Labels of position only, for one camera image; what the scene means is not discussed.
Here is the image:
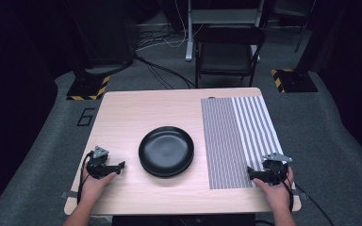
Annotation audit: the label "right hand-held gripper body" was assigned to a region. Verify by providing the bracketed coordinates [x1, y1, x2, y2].
[261, 152, 293, 186]

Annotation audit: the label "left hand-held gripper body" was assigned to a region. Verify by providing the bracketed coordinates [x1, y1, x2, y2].
[85, 145, 114, 181]

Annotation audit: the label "person's right hand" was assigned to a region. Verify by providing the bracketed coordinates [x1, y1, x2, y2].
[253, 167, 295, 215]

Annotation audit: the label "person's left hand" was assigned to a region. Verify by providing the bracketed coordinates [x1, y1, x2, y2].
[80, 163, 118, 205]

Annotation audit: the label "grey tape strip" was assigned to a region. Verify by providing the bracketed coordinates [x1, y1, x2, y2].
[59, 189, 81, 200]
[294, 189, 309, 201]

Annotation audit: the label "grey striped placemat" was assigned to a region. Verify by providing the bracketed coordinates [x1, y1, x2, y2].
[200, 95, 286, 190]

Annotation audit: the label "black stand base striped tape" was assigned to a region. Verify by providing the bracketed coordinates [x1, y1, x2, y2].
[66, 74, 111, 102]
[270, 68, 320, 94]

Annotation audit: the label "black curtain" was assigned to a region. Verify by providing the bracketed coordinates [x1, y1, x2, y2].
[0, 0, 76, 220]
[307, 0, 362, 166]

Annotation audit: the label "black folding chair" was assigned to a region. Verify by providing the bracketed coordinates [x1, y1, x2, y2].
[194, 24, 267, 89]

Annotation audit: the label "dark equipment cabinet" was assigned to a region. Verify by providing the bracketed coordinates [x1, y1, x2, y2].
[72, 0, 140, 69]

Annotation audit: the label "left hand-held gripper black cable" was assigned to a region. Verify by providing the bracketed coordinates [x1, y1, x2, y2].
[76, 151, 94, 203]

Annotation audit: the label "hand-held gripper black cable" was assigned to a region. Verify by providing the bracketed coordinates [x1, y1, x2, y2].
[281, 169, 336, 226]
[76, 151, 94, 203]

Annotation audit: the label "right hand-held gripper black cable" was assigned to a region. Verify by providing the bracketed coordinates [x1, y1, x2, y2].
[281, 169, 336, 226]

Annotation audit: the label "black floor cable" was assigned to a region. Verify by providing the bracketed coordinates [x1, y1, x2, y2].
[134, 54, 196, 90]

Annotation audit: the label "white floor cables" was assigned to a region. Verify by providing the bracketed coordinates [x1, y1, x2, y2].
[136, 0, 202, 52]

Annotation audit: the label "white metal stand frame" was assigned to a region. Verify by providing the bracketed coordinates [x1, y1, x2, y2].
[184, 0, 266, 62]

